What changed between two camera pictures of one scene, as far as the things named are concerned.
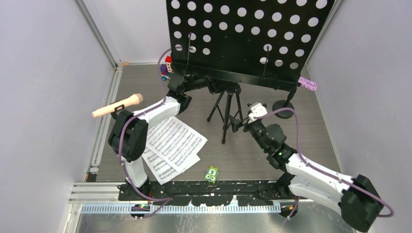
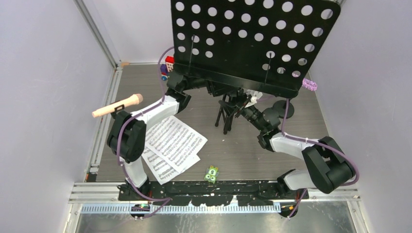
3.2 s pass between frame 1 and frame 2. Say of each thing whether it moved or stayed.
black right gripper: moved
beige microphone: stayed
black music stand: moved
